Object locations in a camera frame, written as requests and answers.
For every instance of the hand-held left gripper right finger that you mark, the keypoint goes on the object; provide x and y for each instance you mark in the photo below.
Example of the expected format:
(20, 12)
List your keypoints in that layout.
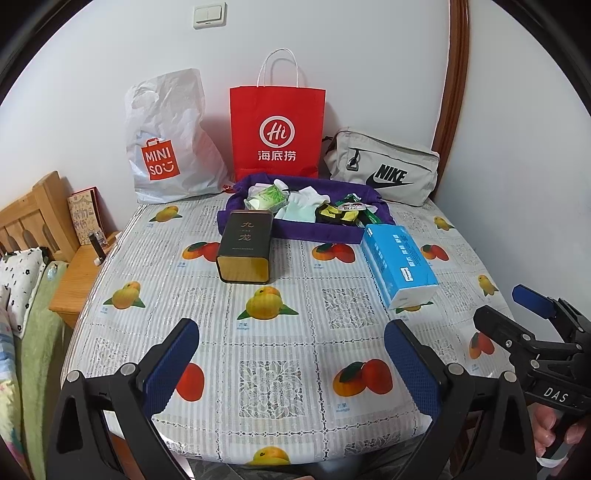
(413, 369)

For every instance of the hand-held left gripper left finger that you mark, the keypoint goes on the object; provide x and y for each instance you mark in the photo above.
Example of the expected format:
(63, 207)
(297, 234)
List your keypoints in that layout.
(171, 364)

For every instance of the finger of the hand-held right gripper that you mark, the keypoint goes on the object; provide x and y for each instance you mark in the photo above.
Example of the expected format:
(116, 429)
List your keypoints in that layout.
(498, 327)
(531, 297)

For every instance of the purple fabric storage basket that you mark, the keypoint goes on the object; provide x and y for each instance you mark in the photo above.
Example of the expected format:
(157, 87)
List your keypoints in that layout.
(314, 233)

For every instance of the yellow and black pouch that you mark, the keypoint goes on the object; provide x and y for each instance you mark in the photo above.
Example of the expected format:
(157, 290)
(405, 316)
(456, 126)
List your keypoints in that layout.
(330, 213)

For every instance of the green sachet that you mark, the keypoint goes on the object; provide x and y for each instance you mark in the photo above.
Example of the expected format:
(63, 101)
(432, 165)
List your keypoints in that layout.
(349, 199)

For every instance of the clear mesh pouch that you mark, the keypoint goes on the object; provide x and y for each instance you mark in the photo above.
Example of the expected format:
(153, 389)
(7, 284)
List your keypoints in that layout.
(265, 197)

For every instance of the white knit glove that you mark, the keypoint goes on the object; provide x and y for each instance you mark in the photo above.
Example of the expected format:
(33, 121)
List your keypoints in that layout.
(311, 196)
(291, 213)

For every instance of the person's right hand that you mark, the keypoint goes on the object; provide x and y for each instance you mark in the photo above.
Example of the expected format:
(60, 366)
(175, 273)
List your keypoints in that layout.
(547, 429)

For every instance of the blue tissue pack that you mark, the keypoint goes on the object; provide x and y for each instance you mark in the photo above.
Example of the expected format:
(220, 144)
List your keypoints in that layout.
(397, 263)

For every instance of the wooden bedside table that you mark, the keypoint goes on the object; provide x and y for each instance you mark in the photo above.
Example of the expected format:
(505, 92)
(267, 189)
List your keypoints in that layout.
(78, 277)

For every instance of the green blanket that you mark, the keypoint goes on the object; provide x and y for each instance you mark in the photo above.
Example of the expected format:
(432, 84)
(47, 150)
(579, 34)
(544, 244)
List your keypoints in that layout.
(39, 350)

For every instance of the dark small bottle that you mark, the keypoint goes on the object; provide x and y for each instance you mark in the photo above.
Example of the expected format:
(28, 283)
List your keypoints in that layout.
(98, 247)

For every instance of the dark tea tin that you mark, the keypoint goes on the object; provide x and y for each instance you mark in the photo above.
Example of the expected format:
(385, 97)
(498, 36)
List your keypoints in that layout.
(242, 235)

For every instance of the colourful striped blanket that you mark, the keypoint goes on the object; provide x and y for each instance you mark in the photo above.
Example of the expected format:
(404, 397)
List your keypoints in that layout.
(7, 369)

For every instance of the white pillow black dots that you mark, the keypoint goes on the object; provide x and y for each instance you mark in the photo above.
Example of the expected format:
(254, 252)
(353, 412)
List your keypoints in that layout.
(23, 281)

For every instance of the patterned notebook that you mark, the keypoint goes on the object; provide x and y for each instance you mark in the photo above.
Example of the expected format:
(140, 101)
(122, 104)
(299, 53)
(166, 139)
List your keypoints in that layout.
(83, 212)

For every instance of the grey waist bag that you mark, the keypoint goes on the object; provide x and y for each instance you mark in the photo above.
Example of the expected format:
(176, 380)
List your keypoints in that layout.
(392, 157)

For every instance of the wooden bed headboard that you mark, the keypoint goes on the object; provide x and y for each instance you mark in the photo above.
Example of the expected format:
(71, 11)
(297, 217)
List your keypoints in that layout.
(51, 203)

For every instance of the white plastic shopping bag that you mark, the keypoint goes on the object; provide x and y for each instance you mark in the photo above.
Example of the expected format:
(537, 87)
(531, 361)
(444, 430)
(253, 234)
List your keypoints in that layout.
(175, 115)

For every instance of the red paper bag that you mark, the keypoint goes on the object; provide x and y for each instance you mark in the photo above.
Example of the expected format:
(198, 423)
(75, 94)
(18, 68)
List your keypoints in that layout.
(277, 106)

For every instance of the wooden door frame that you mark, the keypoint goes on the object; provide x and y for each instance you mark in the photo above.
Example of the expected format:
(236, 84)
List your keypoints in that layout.
(455, 69)

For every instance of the white light switch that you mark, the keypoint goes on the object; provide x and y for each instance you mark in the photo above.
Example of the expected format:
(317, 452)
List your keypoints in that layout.
(210, 15)

